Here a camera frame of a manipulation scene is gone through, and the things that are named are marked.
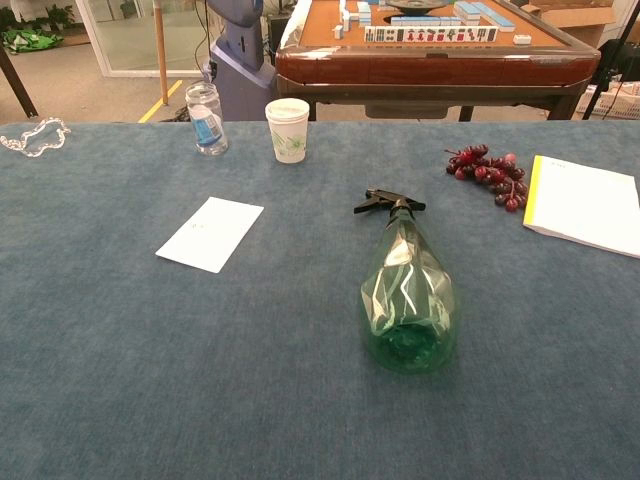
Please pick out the green spray bottle black trigger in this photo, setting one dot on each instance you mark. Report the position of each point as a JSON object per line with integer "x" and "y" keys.
{"x": 410, "y": 300}

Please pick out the white paper cup green print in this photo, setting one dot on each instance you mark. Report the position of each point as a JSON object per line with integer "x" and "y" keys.
{"x": 287, "y": 135}

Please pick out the white paper card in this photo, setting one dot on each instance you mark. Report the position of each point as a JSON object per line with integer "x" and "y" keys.
{"x": 210, "y": 235}

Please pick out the clear plastic cup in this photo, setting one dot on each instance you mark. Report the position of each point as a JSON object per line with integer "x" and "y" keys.
{"x": 206, "y": 125}

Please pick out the blue grey machine base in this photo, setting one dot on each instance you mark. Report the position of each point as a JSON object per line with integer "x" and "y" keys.
{"x": 240, "y": 75}

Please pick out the dark red grape bunch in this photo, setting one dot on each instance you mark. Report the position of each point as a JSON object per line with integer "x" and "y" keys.
{"x": 492, "y": 175}

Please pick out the brown mahjong table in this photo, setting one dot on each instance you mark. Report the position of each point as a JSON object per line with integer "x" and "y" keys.
{"x": 425, "y": 65}

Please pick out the blue felt tablecloth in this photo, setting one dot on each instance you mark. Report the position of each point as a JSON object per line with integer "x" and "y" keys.
{"x": 150, "y": 375}

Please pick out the row of mahjong tiles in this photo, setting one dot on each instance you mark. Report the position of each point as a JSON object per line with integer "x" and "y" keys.
{"x": 430, "y": 35}

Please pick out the wooden pole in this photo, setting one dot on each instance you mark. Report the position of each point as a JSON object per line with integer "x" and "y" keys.
{"x": 161, "y": 50}

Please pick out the white notebook yellow spine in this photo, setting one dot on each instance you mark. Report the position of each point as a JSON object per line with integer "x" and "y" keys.
{"x": 580, "y": 205}

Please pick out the white framed glass partition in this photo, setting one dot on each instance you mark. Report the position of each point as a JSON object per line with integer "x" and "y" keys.
{"x": 107, "y": 67}

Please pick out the single white mahjong tile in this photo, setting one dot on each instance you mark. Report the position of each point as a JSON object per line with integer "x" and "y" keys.
{"x": 522, "y": 40}

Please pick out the black tripod stand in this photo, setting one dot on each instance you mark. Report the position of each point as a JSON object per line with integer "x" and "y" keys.
{"x": 595, "y": 97}

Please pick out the white plastic crate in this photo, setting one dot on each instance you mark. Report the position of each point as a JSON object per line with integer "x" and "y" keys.
{"x": 625, "y": 102}

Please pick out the black slanted table leg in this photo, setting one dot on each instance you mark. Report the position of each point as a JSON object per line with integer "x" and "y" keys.
{"x": 20, "y": 90}

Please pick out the brown cardboard box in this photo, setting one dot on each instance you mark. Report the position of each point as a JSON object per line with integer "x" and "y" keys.
{"x": 575, "y": 20}

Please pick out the potted green plant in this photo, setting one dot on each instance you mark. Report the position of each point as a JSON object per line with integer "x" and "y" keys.
{"x": 60, "y": 15}

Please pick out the green plastic bag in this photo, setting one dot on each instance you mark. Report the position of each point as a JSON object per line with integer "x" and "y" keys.
{"x": 30, "y": 40}

